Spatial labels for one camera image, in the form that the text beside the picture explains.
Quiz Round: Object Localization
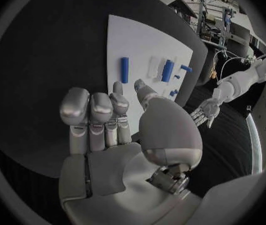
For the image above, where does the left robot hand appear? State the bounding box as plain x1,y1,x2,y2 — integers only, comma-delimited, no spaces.
188,96,223,130

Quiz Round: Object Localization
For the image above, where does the white cable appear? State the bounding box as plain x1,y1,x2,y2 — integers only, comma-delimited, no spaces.
212,48,242,71
216,56,246,84

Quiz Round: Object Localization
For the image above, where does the metal frame rack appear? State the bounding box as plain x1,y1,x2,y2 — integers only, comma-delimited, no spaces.
168,0,256,49

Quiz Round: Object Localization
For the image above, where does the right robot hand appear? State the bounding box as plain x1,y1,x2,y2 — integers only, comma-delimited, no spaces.
58,79,205,225

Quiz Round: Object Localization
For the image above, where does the white task board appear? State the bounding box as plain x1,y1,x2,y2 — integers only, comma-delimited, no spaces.
106,14,195,136

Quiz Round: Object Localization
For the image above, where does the long blue cylinder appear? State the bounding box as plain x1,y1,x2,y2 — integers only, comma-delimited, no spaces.
119,56,130,84

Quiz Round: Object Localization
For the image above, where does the thick blue cylinder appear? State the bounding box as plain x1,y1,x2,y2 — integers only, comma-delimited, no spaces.
160,59,175,83

